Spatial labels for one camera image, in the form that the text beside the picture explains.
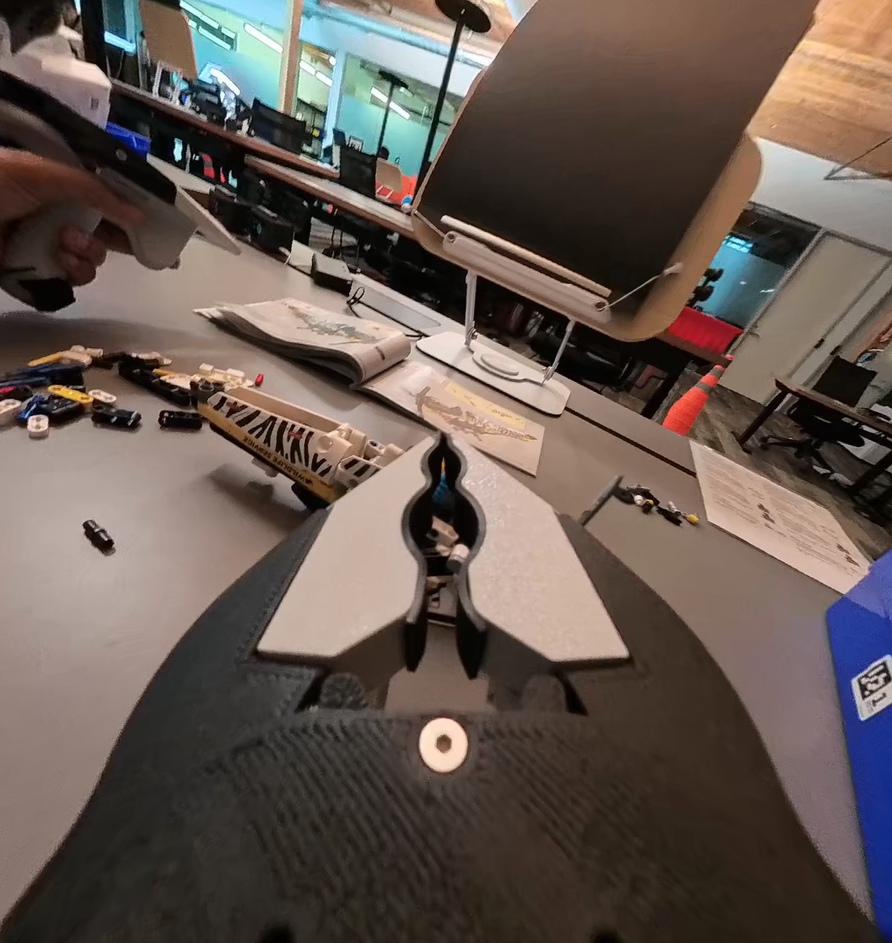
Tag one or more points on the black battery charger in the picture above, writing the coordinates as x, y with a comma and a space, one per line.
273, 228
228, 206

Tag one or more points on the orange traffic cone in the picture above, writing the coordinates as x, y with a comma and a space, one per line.
692, 405

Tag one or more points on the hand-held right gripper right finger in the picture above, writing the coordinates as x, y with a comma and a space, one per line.
541, 589

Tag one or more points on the white paper leaflet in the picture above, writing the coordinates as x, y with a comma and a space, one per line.
748, 501

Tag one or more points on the zebra striped lego helicopter model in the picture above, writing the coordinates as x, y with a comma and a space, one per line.
269, 427

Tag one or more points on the black monitor with tan edge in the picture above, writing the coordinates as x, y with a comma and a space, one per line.
600, 132

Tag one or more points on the row of yellow red bins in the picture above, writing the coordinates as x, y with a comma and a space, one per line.
711, 331

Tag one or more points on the black floor lamp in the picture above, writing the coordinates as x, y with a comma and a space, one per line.
393, 77
460, 15

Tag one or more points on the clear lego parts bags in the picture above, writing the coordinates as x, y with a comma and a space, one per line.
63, 81

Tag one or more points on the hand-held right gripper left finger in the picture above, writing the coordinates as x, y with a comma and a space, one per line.
350, 589

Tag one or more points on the small cluster of lego parts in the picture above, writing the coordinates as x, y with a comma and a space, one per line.
644, 501

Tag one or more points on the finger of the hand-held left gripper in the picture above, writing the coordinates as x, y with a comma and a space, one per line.
203, 221

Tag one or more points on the background office desk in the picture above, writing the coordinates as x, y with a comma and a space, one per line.
328, 190
217, 127
858, 416

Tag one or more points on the pile of lego pieces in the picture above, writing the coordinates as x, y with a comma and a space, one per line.
4, 412

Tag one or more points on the black office chair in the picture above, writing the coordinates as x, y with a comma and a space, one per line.
821, 435

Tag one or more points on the person's left hand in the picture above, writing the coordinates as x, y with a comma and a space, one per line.
18, 184

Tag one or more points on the white door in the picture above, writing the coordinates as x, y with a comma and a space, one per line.
821, 317

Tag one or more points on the black dumbbells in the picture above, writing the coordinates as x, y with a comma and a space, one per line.
707, 287

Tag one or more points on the black lego connector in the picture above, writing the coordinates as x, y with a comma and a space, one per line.
98, 535

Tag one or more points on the grey power adapter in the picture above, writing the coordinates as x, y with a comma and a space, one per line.
332, 271

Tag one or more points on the lego instruction booklet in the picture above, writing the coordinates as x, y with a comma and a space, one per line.
320, 335

